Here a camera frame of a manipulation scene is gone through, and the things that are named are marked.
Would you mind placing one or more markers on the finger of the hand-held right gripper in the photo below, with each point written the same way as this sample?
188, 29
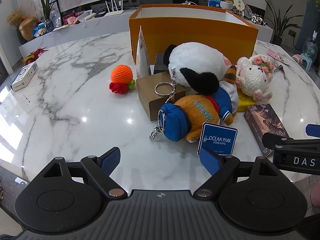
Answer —
287, 143
313, 130

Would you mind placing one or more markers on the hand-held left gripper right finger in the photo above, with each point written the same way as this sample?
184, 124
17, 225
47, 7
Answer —
211, 162

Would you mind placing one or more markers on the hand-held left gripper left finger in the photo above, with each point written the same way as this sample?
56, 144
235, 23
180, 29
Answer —
111, 161

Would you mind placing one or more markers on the white crochet bunny with flowers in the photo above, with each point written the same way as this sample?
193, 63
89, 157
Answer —
252, 75

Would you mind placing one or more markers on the brown kraft box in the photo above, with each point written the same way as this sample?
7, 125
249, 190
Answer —
150, 92

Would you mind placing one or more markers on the orange crochet ball with flower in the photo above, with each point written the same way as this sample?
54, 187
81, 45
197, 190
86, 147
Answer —
121, 75

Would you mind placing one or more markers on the white and black plush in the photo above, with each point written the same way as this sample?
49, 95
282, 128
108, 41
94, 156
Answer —
197, 57

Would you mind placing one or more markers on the white printed pouch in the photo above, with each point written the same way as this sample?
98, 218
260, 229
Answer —
142, 60

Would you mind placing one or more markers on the black textured box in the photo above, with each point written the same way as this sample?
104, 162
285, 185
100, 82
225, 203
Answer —
160, 65

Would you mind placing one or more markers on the orange cardboard box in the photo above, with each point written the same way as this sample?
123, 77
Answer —
190, 30

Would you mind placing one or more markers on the dark card box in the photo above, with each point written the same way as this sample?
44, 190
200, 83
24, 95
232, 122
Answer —
265, 122

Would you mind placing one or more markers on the orange plush with blue hat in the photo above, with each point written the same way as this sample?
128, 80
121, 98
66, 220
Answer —
192, 110

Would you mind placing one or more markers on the yellow flat pad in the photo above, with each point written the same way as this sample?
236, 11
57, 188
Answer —
243, 103

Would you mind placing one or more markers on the blue stool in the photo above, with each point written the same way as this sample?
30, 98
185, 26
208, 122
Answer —
308, 61

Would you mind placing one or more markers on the metal nail clippers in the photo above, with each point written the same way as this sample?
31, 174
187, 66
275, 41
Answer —
280, 68

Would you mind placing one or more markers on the pink heater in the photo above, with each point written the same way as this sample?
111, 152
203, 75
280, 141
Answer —
297, 59

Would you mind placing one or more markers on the pink packet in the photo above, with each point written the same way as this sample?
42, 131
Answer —
276, 55

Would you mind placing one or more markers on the large water bottle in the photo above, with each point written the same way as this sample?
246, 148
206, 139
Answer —
310, 45

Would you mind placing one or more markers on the potted long-leaf plant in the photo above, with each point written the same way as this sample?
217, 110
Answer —
278, 27

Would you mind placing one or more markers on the white product box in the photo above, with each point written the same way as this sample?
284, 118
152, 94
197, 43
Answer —
23, 76

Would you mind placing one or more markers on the black and white ornament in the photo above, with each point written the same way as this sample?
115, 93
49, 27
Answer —
258, 20

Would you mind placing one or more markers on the white marble TV cabinet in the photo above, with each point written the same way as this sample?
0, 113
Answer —
75, 35

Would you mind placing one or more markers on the red feather toy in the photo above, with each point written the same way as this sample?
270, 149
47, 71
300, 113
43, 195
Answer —
33, 55

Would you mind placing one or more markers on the round paper fan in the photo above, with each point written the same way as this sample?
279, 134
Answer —
238, 5

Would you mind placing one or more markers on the pink small item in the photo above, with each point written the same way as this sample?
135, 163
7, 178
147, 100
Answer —
71, 20

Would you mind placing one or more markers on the white small device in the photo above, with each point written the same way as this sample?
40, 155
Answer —
87, 15

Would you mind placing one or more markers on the blue snack bag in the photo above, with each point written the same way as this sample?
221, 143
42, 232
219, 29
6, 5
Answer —
39, 30

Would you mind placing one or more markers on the white router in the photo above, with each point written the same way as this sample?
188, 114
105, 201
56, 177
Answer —
113, 11

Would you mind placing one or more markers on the gold vase with dried flowers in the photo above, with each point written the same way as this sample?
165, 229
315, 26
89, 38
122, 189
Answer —
27, 28

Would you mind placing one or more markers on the clear plastic bag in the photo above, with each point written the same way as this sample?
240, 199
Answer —
188, 3

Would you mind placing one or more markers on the snake plant in glass vase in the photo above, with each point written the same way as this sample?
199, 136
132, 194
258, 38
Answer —
47, 10

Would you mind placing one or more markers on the black wall outlet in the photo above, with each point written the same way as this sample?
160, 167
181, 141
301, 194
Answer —
292, 33

